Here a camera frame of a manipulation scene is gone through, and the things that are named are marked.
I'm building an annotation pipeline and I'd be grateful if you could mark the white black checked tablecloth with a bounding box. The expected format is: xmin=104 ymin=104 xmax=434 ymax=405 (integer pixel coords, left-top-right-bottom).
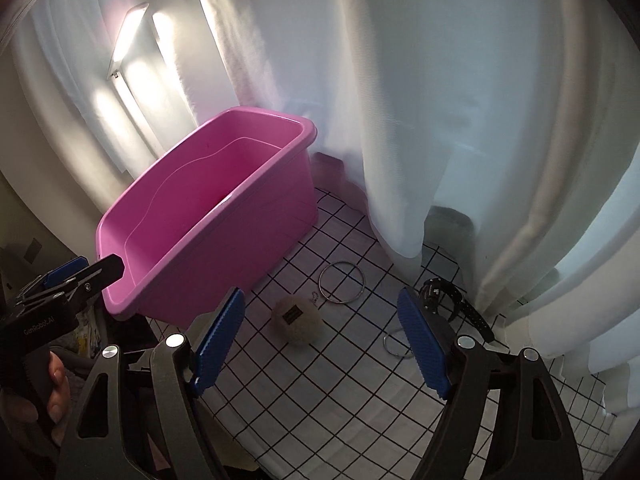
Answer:
xmin=145 ymin=187 xmax=616 ymax=480

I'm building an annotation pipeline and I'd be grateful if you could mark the beige fuzzy ball charm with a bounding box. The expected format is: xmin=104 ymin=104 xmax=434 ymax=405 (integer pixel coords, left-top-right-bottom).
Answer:
xmin=270 ymin=294 xmax=323 ymax=350

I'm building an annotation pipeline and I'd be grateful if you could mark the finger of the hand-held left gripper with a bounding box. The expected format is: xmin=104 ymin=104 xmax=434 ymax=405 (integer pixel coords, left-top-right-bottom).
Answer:
xmin=62 ymin=254 xmax=126 ymax=302
xmin=17 ymin=256 xmax=88 ymax=303

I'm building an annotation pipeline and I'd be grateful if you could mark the pink plastic tub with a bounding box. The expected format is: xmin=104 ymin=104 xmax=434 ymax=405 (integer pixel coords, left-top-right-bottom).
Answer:
xmin=95 ymin=106 xmax=318 ymax=322

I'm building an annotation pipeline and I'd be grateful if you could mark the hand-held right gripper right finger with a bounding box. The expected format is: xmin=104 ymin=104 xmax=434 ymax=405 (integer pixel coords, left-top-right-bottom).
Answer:
xmin=396 ymin=287 xmax=585 ymax=480

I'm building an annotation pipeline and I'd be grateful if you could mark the patterned small box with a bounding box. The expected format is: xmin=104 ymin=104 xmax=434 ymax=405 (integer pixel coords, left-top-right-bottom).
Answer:
xmin=74 ymin=310 xmax=102 ymax=357

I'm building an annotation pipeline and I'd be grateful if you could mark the small silver bangle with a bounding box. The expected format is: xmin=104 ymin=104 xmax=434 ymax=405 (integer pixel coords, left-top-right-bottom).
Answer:
xmin=382 ymin=327 xmax=416 ymax=360

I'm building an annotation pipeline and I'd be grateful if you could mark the white curtain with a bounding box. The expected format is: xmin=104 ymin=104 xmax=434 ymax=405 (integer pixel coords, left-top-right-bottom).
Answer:
xmin=480 ymin=10 xmax=640 ymax=413
xmin=10 ymin=0 xmax=506 ymax=321

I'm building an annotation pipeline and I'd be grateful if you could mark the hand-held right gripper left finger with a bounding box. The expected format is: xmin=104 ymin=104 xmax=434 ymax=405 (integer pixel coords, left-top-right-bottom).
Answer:
xmin=62 ymin=286 xmax=247 ymax=480

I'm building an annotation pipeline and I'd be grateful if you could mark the large silver bangle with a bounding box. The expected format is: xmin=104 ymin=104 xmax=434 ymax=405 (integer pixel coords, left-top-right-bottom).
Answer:
xmin=319 ymin=261 xmax=365 ymax=305

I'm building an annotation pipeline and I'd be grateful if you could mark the person's left hand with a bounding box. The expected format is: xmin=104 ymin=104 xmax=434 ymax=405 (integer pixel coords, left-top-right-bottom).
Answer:
xmin=0 ymin=352 xmax=71 ymax=448

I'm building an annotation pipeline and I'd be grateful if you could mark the black wristwatch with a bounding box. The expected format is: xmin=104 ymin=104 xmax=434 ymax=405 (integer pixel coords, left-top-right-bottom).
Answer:
xmin=417 ymin=277 xmax=496 ymax=343

